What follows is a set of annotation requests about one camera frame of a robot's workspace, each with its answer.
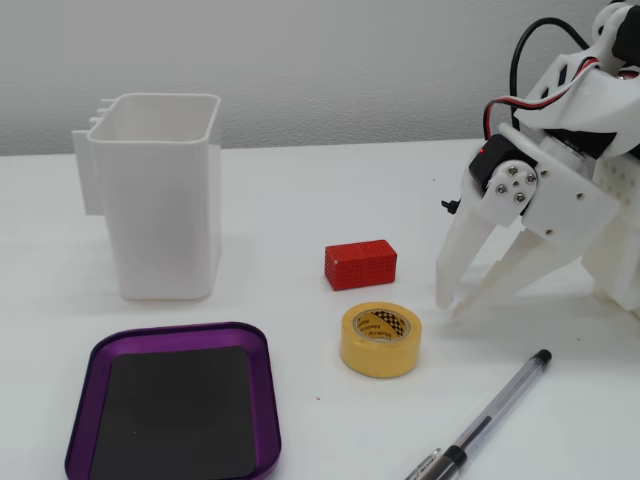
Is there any red rectangular block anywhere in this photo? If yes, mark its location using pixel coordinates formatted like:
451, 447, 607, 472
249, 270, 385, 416
324, 238, 399, 291

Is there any purple metal tray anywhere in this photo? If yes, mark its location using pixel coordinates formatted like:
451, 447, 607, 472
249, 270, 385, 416
64, 321, 282, 480

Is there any white gripper with motor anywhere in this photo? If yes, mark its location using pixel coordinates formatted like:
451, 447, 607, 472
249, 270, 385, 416
468, 47, 640, 241

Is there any clear black ballpoint pen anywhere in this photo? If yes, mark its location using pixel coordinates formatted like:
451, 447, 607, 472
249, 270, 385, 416
403, 348, 554, 480

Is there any black tray mat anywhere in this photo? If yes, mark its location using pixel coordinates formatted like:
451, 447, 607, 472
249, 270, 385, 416
88, 345, 261, 480

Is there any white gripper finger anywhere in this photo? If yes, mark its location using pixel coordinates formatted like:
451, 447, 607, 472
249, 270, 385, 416
451, 227, 550, 320
434, 160, 542, 309

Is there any yellow masking tape roll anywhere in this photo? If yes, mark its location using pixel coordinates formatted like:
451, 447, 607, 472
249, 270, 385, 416
340, 301, 423, 380

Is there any red white servo cable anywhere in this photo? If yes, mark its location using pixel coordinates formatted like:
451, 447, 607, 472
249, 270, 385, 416
482, 57, 601, 144

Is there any white plastic box container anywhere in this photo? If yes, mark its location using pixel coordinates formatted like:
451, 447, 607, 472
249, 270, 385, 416
71, 92, 223, 302

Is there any black cable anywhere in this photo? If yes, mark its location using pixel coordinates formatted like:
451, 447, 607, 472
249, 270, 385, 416
509, 18, 594, 131

